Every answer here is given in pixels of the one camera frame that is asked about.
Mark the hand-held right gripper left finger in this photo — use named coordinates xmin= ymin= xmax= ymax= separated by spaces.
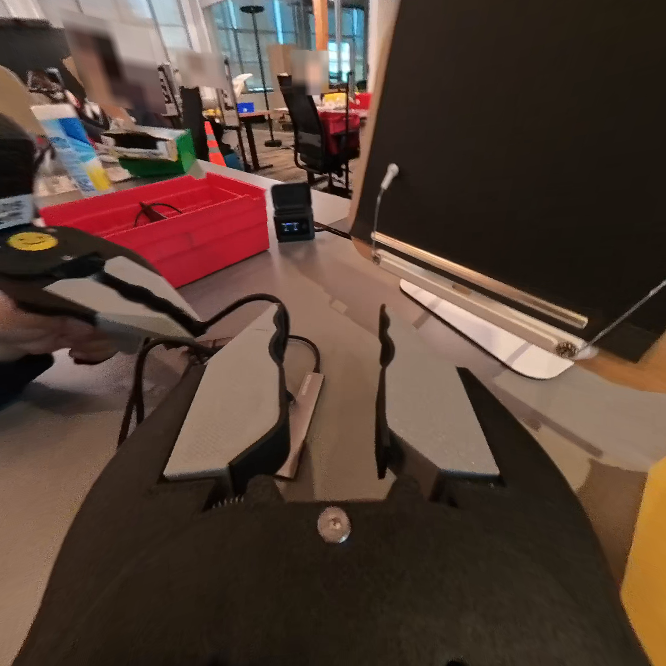
xmin=163 ymin=303 xmax=292 ymax=497

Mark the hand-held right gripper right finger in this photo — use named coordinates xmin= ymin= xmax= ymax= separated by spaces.
xmin=375 ymin=304 xmax=503 ymax=503

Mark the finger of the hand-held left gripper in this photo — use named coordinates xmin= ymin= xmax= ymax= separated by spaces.
xmin=99 ymin=256 xmax=206 ymax=336
xmin=44 ymin=276 xmax=196 ymax=356

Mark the red plastic bin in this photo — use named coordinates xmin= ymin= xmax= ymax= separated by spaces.
xmin=39 ymin=173 xmax=271 ymax=289

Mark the silver usb hub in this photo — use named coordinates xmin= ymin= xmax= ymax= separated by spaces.
xmin=276 ymin=372 xmax=326 ymax=479

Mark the black hub cable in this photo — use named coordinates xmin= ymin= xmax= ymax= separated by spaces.
xmin=286 ymin=334 xmax=322 ymax=375

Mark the black usb-c cable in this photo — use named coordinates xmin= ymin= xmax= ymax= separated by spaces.
xmin=117 ymin=294 xmax=284 ymax=448

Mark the person's left hand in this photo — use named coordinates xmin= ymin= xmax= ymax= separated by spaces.
xmin=0 ymin=291 xmax=123 ymax=365

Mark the white board stand base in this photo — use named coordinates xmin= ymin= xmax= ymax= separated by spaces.
xmin=372 ymin=249 xmax=599 ymax=381

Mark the blue white packet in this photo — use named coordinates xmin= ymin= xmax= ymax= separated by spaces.
xmin=39 ymin=106 xmax=112 ymax=196

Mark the green cardboard box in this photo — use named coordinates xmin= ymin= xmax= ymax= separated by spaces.
xmin=99 ymin=127 xmax=197 ymax=179

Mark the orange traffic cone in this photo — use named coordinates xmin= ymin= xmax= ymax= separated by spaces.
xmin=203 ymin=121 xmax=230 ymax=168

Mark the small black display device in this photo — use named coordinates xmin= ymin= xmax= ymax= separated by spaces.
xmin=271 ymin=182 xmax=316 ymax=242

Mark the printed tag sign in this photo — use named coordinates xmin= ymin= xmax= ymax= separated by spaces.
xmin=156 ymin=62 xmax=183 ymax=118

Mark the black office chair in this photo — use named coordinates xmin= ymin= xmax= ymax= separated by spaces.
xmin=277 ymin=73 xmax=365 ymax=196

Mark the red storage crate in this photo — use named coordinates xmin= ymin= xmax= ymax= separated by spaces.
xmin=317 ymin=93 xmax=373 ymax=157

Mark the yellow plastic container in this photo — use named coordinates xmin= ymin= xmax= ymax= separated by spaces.
xmin=621 ymin=458 xmax=666 ymax=666

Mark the black board with wooden edge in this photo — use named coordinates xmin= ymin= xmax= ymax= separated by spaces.
xmin=348 ymin=0 xmax=666 ymax=393

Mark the black floor lamp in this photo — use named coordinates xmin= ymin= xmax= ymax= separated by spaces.
xmin=239 ymin=4 xmax=284 ymax=149

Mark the thin black cable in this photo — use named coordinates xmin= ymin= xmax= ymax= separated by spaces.
xmin=133 ymin=200 xmax=183 ymax=228

